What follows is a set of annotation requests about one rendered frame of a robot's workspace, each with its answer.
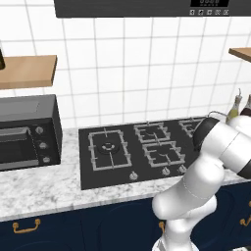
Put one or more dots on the silver hob knob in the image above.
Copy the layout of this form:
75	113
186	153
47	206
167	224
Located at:
165	171
181	169
133	176

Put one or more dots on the toaster oven glass door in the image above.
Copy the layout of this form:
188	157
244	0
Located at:
16	148

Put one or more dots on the silver toaster oven knob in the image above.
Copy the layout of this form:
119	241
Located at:
42	145
39	130
46	159

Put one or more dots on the black range hood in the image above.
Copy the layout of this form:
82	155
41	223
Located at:
130	8

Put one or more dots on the dark object on shelf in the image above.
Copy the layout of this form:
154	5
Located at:
1	60

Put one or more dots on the dark red bottle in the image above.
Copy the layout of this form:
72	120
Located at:
247	108

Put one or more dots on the black toaster oven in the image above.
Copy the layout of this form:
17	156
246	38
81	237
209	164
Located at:
49	114

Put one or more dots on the wooden wall shelf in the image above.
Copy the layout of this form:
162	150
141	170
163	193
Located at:
241	53
26	70

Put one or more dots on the black gas hob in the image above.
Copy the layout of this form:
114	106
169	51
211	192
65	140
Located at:
134	157

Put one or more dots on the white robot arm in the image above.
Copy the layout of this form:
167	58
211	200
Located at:
199	183

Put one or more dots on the yellow-green oil bottle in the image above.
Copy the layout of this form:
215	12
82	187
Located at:
234	109

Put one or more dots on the navy cupboard front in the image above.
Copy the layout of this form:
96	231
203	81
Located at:
49	235
232	209
121	225

